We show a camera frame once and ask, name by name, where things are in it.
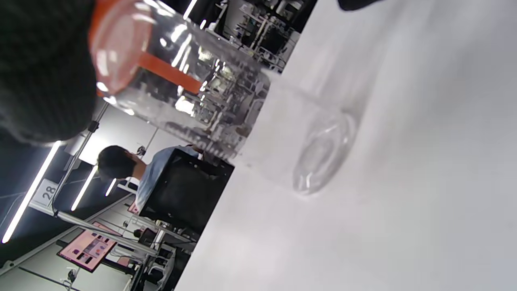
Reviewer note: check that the short ceiling light strip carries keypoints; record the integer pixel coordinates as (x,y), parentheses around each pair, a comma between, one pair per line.
(84,188)

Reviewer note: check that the metal stand pole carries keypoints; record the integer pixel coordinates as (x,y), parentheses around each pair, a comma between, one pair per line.
(76,157)

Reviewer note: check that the white number sign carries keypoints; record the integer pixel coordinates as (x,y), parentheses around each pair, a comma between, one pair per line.
(47,190)

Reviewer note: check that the black object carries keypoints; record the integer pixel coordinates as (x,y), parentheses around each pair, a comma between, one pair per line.
(359,4)

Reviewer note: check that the long ceiling light strip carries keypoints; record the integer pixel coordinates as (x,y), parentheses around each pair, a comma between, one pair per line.
(30,194)

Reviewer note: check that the person's right hand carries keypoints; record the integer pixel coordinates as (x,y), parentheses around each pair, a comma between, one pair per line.
(38,68)

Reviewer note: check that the clear plastic bottle orange cap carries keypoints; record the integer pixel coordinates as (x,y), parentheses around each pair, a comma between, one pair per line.
(210,97)

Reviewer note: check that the grey metal beam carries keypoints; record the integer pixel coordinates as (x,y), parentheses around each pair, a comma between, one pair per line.
(101,232)

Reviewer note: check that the pink display screen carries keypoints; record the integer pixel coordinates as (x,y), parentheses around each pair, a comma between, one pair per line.
(87,247)

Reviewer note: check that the black monitor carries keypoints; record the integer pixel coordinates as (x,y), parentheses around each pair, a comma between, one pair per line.
(183,190)

